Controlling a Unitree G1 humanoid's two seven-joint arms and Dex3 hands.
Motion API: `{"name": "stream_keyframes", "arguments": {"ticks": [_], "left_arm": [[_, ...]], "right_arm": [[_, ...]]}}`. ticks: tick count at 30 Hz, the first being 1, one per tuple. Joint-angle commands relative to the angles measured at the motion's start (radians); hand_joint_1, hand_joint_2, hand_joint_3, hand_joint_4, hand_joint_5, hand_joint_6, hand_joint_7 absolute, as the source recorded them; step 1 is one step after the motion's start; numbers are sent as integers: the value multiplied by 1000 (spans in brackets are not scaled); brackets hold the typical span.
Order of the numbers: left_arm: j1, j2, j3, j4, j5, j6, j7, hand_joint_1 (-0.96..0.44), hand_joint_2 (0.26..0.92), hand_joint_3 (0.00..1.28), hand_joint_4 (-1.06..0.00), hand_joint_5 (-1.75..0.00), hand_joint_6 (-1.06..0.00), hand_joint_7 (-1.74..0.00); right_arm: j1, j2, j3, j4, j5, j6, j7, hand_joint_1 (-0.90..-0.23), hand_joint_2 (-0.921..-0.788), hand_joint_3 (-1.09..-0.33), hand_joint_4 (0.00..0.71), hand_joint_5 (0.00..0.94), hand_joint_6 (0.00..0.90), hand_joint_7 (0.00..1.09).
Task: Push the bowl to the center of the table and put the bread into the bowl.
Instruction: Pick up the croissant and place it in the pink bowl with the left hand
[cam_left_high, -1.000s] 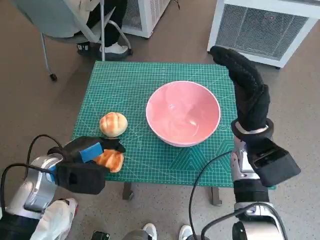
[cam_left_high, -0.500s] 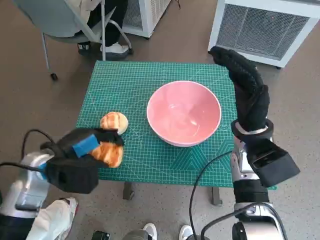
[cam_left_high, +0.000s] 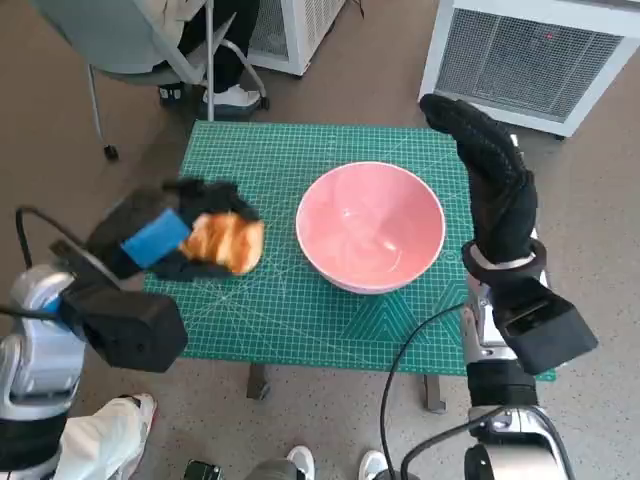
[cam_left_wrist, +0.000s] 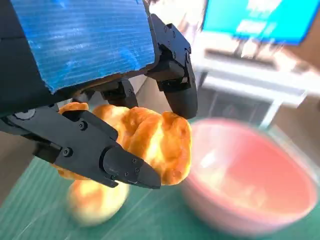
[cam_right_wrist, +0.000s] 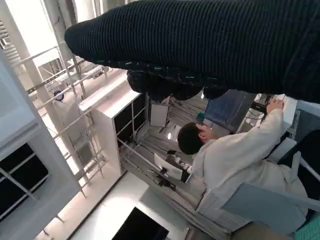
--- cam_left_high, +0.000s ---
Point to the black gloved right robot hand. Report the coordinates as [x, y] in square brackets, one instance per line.
[500, 190]

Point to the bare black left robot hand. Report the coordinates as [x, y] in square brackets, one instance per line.
[155, 240]

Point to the long striped toy bread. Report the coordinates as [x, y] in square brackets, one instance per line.
[225, 240]

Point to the pink bowl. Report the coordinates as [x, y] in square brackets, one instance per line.
[370, 220]

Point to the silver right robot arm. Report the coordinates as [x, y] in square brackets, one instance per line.
[500, 385]

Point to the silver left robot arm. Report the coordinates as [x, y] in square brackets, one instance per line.
[45, 360]

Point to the large white vented cabinet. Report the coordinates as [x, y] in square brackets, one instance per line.
[530, 60]

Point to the black table leg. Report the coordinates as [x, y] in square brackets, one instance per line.
[435, 394]
[258, 382]

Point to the green cutting mat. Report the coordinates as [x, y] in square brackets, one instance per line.
[325, 325]

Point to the person in white trousers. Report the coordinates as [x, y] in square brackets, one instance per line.
[100, 435]

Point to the seated person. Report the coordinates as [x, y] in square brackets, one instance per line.
[230, 50]

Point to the grey office chair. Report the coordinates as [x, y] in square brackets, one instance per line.
[105, 30]

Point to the black device box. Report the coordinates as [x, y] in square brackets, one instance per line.
[202, 471]

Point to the small white vented cabinet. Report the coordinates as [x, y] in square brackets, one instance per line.
[300, 35]

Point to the white robot foot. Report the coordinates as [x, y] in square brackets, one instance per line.
[372, 462]
[301, 460]

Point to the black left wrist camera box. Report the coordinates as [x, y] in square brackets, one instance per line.
[130, 330]

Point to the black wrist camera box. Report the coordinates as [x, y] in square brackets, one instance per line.
[550, 335]
[130, 330]

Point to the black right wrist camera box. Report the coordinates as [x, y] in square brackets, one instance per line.
[550, 335]

